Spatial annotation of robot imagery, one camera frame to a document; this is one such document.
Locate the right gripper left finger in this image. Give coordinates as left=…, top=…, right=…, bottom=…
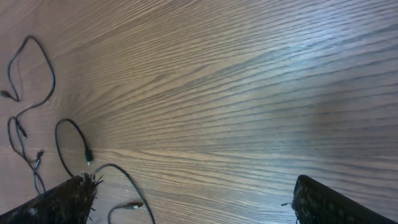
left=1, top=173, right=103, bottom=224

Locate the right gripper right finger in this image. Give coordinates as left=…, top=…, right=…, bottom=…
left=288, top=175, right=397, bottom=224

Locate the black USB cable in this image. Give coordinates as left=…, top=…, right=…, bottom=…
left=55, top=118, right=156, bottom=224

